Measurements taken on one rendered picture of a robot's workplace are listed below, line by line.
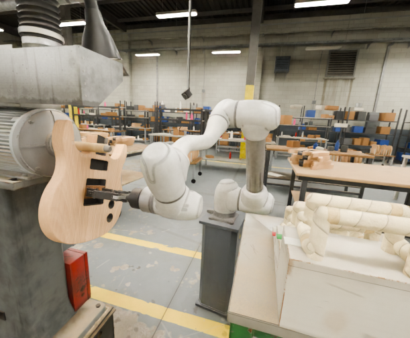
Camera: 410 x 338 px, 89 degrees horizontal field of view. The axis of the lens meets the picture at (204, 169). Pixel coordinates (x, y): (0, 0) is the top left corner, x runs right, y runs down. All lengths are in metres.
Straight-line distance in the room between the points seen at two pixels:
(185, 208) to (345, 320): 0.45
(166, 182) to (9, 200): 0.69
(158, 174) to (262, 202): 0.89
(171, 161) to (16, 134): 0.54
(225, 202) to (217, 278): 0.56
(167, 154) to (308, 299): 0.44
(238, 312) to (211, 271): 1.05
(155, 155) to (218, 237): 1.02
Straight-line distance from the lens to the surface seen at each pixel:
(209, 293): 1.76
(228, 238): 1.44
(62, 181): 0.78
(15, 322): 1.44
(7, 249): 1.20
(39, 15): 0.83
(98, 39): 0.89
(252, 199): 1.30
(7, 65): 0.84
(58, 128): 0.80
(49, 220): 0.78
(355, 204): 0.56
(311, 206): 0.54
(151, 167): 0.54
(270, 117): 0.98
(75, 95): 0.66
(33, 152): 0.91
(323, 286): 0.52
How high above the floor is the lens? 1.36
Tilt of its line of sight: 13 degrees down
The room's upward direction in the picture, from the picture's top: 3 degrees clockwise
